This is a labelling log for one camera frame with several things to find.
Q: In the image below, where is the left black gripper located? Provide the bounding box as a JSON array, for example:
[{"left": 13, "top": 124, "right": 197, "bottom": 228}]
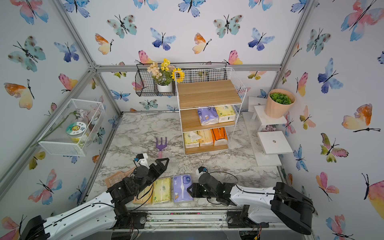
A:
[{"left": 134, "top": 157, "right": 169, "bottom": 196}]

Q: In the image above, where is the purple tissue pack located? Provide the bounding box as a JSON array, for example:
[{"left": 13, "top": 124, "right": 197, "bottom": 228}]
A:
[
  {"left": 197, "top": 107, "right": 219, "bottom": 126},
  {"left": 173, "top": 174, "right": 193, "bottom": 203}
]

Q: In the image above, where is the green tissue pack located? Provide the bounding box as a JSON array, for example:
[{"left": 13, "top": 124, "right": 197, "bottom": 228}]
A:
[{"left": 153, "top": 178, "right": 172, "bottom": 204}]

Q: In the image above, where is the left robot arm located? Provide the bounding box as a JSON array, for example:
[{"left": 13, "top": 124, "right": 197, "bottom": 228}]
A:
[{"left": 20, "top": 158, "right": 170, "bottom": 240}]

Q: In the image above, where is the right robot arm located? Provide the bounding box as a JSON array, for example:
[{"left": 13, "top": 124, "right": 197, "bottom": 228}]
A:
[{"left": 187, "top": 172, "right": 315, "bottom": 235}]

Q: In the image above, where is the pale yellow tissue pack bottom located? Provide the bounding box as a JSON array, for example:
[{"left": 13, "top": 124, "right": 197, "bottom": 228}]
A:
[{"left": 183, "top": 131, "right": 202, "bottom": 149}]

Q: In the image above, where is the green tissue pack middle shelf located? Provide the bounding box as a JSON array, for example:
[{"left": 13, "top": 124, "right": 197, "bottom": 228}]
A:
[{"left": 215, "top": 105, "right": 236, "bottom": 123}]

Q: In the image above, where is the white lower step shelf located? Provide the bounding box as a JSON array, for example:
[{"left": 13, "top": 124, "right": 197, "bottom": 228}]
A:
[{"left": 258, "top": 131, "right": 293, "bottom": 155}]

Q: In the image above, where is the purple garden fork toy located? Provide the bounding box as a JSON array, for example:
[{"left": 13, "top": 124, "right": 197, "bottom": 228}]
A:
[{"left": 156, "top": 137, "right": 168, "bottom": 159}]

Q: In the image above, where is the orange plastic scoop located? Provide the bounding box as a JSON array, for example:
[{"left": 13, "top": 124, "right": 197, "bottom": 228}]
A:
[{"left": 105, "top": 169, "right": 134, "bottom": 188}]

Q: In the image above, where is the flower pot with yellow flowers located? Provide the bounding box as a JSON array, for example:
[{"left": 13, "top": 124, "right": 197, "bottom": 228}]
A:
[{"left": 147, "top": 59, "right": 186, "bottom": 93}]

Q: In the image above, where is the artificial pink flower stem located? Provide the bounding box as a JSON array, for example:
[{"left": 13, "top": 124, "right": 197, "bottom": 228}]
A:
[{"left": 31, "top": 107, "right": 97, "bottom": 147}]

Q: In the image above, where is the pink pot with green plant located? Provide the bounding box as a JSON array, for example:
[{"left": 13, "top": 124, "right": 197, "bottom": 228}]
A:
[{"left": 265, "top": 89, "right": 296, "bottom": 118}]

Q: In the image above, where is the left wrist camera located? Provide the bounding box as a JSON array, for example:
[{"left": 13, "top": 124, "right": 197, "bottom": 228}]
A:
[{"left": 134, "top": 153, "right": 150, "bottom": 169}]

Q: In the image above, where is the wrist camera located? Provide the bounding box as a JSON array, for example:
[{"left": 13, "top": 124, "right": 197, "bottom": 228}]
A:
[
  {"left": 134, "top": 153, "right": 150, "bottom": 169},
  {"left": 196, "top": 166, "right": 208, "bottom": 178}
]

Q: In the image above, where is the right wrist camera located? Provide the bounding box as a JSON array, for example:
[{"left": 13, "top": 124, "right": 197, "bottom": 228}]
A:
[{"left": 196, "top": 166, "right": 208, "bottom": 178}]

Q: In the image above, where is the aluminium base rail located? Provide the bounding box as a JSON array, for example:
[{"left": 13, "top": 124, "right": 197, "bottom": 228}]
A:
[{"left": 110, "top": 209, "right": 301, "bottom": 232}]

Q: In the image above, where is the black wire wall basket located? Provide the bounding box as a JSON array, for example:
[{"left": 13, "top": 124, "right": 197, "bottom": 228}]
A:
[{"left": 133, "top": 64, "right": 187, "bottom": 97}]

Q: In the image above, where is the white wire shelf rack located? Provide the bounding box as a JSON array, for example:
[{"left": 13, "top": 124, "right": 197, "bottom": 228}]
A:
[{"left": 175, "top": 67, "right": 248, "bottom": 155}]

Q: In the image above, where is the white wire wall basket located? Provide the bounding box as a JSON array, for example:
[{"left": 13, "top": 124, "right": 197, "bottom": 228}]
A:
[{"left": 37, "top": 99, "right": 106, "bottom": 157}]

